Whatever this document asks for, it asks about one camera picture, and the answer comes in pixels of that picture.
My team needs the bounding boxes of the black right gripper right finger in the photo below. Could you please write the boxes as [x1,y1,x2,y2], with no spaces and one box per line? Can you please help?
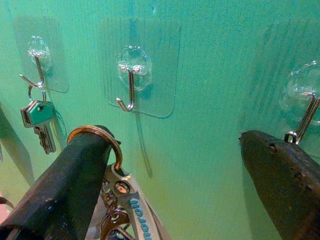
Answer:
[239,129,320,240]

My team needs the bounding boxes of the small metal key bunch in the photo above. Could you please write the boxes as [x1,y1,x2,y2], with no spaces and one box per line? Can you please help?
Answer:
[20,83,57,155]

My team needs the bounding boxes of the green corrugated plastic board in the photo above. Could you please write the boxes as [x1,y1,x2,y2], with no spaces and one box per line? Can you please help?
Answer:
[0,0,320,240]

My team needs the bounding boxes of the white lettered keychain strap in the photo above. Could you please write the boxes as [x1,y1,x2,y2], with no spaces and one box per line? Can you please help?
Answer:
[84,162,173,240]

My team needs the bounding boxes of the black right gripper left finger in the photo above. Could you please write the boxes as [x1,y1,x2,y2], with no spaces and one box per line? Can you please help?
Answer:
[0,126,113,240]

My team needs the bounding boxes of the clear adhesive metal hook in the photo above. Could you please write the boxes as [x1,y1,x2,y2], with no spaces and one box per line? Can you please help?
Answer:
[13,17,70,94]
[98,17,183,119]
[249,19,320,146]

